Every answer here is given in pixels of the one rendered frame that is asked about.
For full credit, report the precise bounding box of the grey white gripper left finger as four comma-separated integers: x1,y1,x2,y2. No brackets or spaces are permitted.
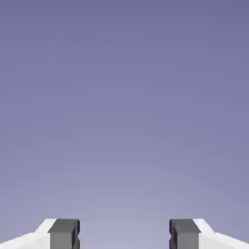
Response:
0,218,81,249

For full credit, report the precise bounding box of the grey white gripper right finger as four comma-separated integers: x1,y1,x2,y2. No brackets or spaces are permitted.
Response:
168,218,249,249

